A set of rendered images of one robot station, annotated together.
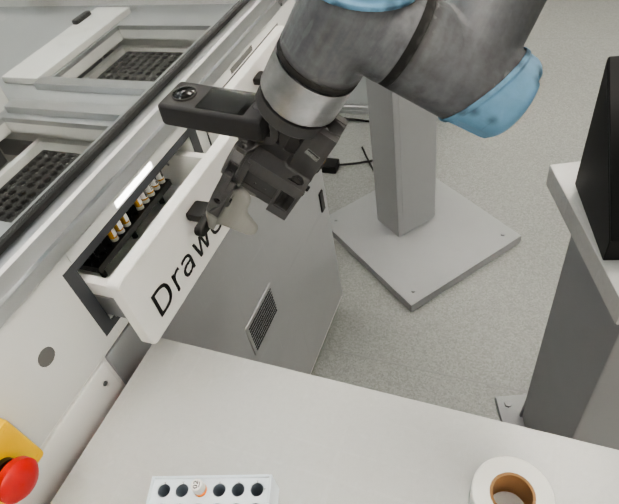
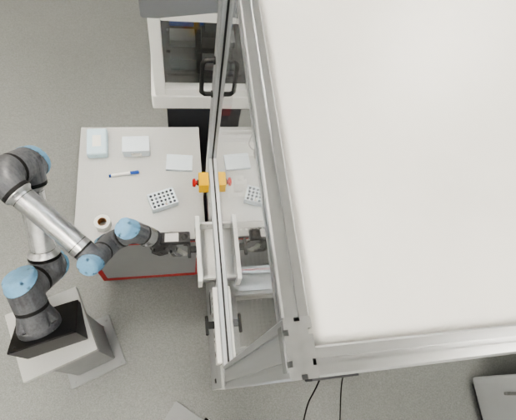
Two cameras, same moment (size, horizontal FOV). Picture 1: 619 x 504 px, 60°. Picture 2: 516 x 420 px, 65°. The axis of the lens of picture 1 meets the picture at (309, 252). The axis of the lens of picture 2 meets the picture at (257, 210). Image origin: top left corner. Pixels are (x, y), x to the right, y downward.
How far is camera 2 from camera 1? 1.58 m
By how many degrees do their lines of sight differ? 63
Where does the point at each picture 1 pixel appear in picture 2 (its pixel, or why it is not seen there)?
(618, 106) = (73, 322)
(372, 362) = (186, 362)
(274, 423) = (160, 226)
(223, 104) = (172, 236)
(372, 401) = not seen: hidden behind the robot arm
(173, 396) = (189, 223)
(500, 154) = not seen: outside the picture
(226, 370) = not seen: hidden behind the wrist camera
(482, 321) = (137, 408)
